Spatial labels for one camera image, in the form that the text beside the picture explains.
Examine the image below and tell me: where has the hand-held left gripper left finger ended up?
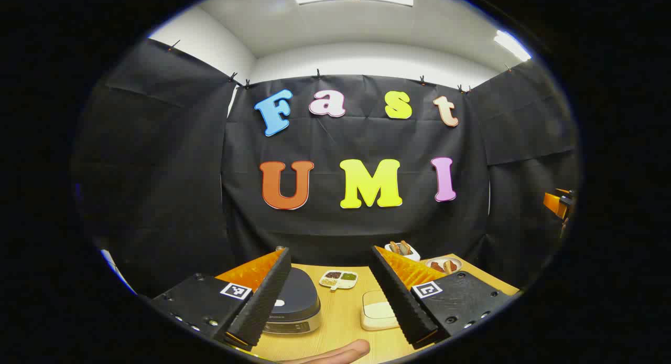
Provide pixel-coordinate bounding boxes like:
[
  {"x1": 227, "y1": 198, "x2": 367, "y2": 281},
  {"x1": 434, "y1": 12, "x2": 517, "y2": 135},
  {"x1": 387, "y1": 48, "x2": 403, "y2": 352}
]
[{"x1": 151, "y1": 246, "x2": 292, "y2": 352}]

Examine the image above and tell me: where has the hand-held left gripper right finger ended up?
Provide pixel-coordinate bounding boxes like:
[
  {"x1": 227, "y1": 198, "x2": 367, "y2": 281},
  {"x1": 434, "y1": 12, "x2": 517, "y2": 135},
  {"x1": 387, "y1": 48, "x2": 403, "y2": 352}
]
[{"x1": 369, "y1": 245, "x2": 512, "y2": 350}]

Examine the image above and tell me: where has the black silver rice cooker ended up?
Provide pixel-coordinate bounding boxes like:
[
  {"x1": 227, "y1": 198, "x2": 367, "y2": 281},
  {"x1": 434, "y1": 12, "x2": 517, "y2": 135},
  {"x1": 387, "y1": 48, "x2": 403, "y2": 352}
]
[{"x1": 262, "y1": 267, "x2": 322, "y2": 335}]

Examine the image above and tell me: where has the white toaster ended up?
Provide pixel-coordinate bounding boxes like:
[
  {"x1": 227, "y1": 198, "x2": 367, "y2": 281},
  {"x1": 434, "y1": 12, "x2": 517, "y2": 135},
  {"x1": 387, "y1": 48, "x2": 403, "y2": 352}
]
[{"x1": 385, "y1": 241, "x2": 421, "y2": 263}]

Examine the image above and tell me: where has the white round plate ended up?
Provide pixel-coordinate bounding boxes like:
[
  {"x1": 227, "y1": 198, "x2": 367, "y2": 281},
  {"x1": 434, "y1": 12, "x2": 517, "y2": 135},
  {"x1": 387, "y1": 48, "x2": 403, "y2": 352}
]
[{"x1": 425, "y1": 256, "x2": 462, "y2": 275}]

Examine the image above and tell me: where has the white divided seasoning tray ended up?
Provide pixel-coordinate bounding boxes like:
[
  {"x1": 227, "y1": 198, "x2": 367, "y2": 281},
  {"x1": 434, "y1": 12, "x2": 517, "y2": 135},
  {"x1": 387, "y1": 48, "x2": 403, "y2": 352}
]
[{"x1": 319, "y1": 270, "x2": 359, "y2": 292}]

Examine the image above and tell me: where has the black backdrop cloth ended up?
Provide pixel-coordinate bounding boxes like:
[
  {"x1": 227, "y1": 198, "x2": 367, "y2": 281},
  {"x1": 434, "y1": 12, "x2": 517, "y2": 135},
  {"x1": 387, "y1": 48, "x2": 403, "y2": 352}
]
[{"x1": 73, "y1": 38, "x2": 580, "y2": 296}]

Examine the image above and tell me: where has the small ceiling light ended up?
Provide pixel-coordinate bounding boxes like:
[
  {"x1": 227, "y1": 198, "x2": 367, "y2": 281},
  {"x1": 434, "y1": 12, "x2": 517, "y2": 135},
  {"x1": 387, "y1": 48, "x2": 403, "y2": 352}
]
[{"x1": 493, "y1": 30, "x2": 532, "y2": 62}]

